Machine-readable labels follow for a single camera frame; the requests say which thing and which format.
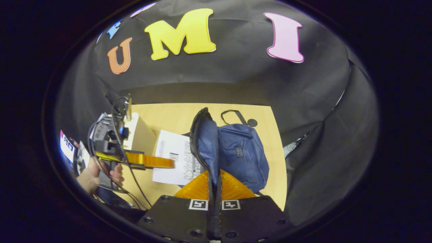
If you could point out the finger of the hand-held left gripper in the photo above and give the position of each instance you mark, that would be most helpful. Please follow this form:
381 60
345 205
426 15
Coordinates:
148 160

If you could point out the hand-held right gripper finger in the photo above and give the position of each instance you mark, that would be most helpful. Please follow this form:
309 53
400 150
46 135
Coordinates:
211 216
218 216

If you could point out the white bookshelf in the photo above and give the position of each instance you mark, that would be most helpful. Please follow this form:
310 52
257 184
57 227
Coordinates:
143 136

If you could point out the blue schoolbag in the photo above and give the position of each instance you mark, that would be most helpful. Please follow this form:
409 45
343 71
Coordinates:
243 155

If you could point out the black backdrop cloth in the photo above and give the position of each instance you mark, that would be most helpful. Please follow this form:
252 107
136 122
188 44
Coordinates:
243 77

